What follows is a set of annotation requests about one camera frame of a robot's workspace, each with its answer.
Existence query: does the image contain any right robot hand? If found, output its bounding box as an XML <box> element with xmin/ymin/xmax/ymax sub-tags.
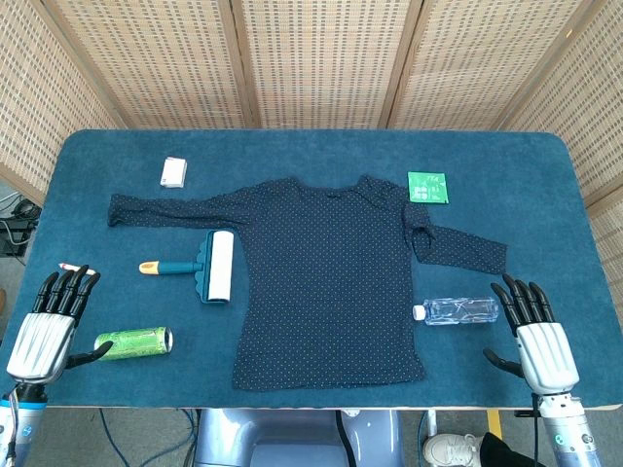
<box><xmin>482</xmin><ymin>273</ymin><xmax>580</xmax><ymax>393</ymax></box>

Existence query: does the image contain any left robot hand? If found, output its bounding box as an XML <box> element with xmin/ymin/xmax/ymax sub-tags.
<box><xmin>6</xmin><ymin>264</ymin><xmax>115</xmax><ymax>382</ymax></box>

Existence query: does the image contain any blue white lint roller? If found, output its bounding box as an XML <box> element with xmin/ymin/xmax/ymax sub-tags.
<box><xmin>138</xmin><ymin>230</ymin><xmax>236</xmax><ymax>306</ymax></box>

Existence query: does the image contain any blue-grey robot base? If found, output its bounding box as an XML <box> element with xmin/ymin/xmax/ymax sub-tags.
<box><xmin>193</xmin><ymin>407</ymin><xmax>405</xmax><ymax>467</ymax></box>

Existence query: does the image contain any navy polka dot shirt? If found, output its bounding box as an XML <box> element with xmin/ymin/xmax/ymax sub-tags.
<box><xmin>106</xmin><ymin>174</ymin><xmax>509</xmax><ymax>392</ymax></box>

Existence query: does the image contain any clear plastic water bottle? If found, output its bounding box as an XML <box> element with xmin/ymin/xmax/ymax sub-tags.
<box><xmin>412</xmin><ymin>297</ymin><xmax>500</xmax><ymax>325</ymax></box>

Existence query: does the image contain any green drink can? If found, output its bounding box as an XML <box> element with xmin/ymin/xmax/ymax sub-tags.
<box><xmin>93</xmin><ymin>326</ymin><xmax>174</xmax><ymax>362</ymax></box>

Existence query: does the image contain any black cloth item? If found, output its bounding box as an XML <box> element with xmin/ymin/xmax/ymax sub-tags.
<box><xmin>479</xmin><ymin>431</ymin><xmax>536</xmax><ymax>467</ymax></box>

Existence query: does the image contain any white sneaker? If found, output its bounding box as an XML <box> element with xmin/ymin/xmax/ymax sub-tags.
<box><xmin>421</xmin><ymin>432</ymin><xmax>486</xmax><ymax>466</ymax></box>

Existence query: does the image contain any green square packet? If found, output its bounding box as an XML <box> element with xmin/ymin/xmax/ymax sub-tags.
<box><xmin>407</xmin><ymin>170</ymin><xmax>450</xmax><ymax>204</ymax></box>

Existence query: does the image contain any small white box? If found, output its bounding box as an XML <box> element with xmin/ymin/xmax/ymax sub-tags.
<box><xmin>159</xmin><ymin>156</ymin><xmax>189</xmax><ymax>190</ymax></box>

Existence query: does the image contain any blue table cloth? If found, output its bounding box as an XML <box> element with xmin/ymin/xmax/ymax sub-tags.
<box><xmin>1</xmin><ymin>127</ymin><xmax>610</xmax><ymax>409</ymax></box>

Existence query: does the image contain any woven folding screen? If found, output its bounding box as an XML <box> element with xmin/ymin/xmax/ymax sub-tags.
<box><xmin>0</xmin><ymin>0</ymin><xmax>623</xmax><ymax>303</ymax></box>

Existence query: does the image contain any black equipment with cables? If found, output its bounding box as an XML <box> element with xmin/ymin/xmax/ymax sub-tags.
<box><xmin>0</xmin><ymin>192</ymin><xmax>43</xmax><ymax>267</ymax></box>

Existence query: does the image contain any blue floor cable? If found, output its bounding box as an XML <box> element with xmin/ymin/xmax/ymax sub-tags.
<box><xmin>99</xmin><ymin>407</ymin><xmax>196</xmax><ymax>467</ymax></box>

